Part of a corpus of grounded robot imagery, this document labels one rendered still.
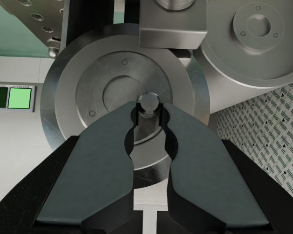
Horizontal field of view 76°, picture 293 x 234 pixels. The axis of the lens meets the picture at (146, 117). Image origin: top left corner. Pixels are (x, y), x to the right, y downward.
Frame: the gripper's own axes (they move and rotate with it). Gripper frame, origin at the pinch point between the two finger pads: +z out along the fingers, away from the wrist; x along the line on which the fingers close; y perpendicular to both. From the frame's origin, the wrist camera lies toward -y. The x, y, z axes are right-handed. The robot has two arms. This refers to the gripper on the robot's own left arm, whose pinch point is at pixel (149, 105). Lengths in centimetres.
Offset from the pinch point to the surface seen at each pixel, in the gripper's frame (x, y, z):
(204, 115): 5.0, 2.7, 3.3
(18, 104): -32.0, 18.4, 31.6
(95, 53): -4.5, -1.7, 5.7
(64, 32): -7.9, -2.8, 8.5
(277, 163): 15.7, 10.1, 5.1
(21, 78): -186, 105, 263
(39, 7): -21.1, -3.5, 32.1
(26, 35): -151, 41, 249
